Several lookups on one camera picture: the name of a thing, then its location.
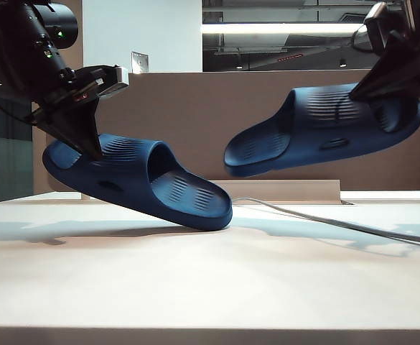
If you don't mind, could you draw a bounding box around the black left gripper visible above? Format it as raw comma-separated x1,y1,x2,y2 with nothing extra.
29,67,103,162

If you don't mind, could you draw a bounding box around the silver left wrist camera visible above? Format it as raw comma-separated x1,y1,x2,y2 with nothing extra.
76,64,130,100

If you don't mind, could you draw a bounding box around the white cable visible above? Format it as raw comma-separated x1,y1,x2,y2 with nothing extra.
230,196,420,249

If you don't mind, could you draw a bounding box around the silver metal wall plate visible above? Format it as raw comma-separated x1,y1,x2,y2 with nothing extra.
131,51,149,75

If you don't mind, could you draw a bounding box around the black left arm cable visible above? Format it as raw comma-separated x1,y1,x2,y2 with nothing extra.
0,96,40,125

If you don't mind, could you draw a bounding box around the brown desk partition panel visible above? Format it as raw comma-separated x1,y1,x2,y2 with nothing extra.
47,70,420,191

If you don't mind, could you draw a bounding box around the blue rubber slipper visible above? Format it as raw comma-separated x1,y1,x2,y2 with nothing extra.
223,81,420,178
41,132,234,232

